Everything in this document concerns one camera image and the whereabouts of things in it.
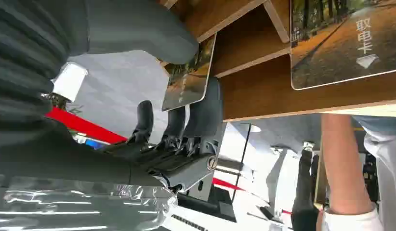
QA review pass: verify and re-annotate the red banner stripe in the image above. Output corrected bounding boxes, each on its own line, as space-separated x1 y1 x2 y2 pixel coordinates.
45 106 128 145

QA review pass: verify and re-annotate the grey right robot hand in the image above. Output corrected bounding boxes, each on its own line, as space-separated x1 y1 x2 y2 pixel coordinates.
0 0 224 193

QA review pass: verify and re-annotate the ribbed grey right arm sleeve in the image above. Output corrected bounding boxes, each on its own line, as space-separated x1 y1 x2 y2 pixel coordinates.
0 0 72 148

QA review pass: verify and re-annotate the person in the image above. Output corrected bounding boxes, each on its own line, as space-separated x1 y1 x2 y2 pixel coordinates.
320 115 396 231

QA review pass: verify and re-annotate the white display booth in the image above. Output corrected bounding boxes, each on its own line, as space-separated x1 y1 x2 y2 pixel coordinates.
214 122 303 231

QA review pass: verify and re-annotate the clear plastic film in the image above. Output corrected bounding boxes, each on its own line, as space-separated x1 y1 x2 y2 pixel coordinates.
0 174 179 231

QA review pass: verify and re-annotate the wooden card box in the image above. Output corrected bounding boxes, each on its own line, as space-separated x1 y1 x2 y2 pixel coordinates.
158 0 396 122

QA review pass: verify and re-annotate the white box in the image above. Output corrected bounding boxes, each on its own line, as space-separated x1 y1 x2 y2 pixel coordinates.
52 62 89 103

